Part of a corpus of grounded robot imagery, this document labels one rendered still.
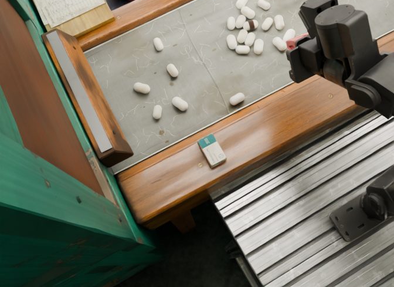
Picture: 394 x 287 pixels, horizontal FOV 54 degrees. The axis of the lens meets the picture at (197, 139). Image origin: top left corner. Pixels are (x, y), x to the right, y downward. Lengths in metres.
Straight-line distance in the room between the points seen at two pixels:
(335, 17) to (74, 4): 0.61
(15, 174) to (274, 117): 0.61
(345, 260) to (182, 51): 0.58
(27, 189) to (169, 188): 0.50
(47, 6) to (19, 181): 0.74
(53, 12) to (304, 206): 0.72
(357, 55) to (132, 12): 0.54
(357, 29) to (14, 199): 0.48
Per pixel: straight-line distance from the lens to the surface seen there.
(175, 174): 0.78
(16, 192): 0.29
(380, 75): 0.59
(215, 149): 0.77
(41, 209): 0.32
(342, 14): 0.61
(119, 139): 0.75
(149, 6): 0.96
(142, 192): 0.78
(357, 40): 0.60
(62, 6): 0.99
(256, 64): 0.90
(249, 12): 0.95
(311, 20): 0.66
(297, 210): 0.88
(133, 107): 0.87
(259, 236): 0.87
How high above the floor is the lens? 1.53
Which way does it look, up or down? 72 degrees down
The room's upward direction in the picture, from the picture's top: 6 degrees counter-clockwise
